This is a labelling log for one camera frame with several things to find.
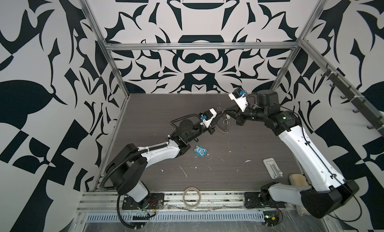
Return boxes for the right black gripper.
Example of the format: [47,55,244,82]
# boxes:
[224,104,269,126]

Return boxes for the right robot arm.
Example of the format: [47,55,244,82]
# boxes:
[224,88,359,219]

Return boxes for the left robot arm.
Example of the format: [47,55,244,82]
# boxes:
[100,119,216,203]

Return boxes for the blue owl eraser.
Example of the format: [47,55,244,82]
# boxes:
[194,146,207,158]

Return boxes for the clear tape roll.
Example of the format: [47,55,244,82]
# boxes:
[182,187,202,210]

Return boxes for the white door latch plate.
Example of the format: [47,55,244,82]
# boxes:
[263,158,283,180]

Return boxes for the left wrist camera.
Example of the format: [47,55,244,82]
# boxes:
[201,108,217,128]

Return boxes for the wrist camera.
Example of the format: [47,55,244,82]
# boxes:
[229,88,249,112]
[201,108,217,128]

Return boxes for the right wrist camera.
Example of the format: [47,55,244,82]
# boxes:
[229,88,249,112]

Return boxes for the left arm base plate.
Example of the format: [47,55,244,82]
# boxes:
[122,193,165,210]

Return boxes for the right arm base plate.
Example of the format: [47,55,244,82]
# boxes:
[244,192,286,209]

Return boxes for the white cable duct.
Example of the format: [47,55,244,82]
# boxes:
[87,211,265,223]

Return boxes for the left black corrugated cable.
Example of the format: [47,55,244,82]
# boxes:
[98,113,205,230]

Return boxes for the black wall hook rack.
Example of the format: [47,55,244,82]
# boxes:
[322,63,384,137]

